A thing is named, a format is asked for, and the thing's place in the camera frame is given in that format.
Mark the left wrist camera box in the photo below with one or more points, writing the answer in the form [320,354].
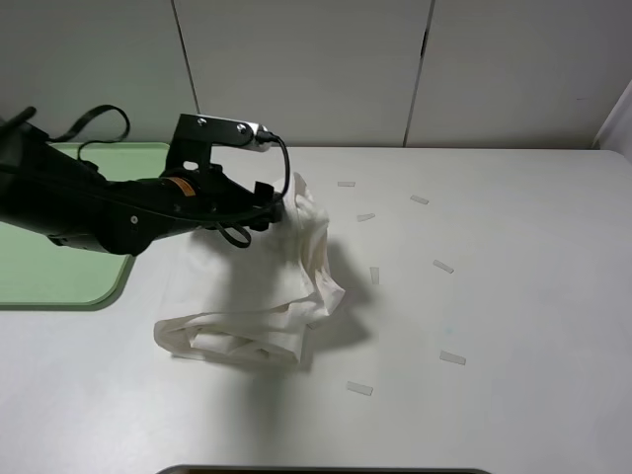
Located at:
[223,131]

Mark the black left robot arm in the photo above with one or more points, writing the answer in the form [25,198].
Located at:
[68,201]

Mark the clear tape strip bottom centre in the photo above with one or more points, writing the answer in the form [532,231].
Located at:
[361,389]

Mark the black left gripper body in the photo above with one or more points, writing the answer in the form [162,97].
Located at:
[193,192]

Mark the clear tape strip right middle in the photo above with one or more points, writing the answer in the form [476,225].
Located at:
[443,266]

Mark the white short sleeve t-shirt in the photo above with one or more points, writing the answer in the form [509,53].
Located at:
[252,305]

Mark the clear tape strip top right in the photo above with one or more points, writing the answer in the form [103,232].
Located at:
[419,199]

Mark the clear tape strip lower right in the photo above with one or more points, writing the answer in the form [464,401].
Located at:
[452,358]

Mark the clear tape strip upper middle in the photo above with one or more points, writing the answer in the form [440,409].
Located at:
[364,217]

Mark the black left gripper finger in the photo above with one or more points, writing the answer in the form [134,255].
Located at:
[266,197]
[263,221]

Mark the light green plastic tray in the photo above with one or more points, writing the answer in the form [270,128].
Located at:
[38,274]

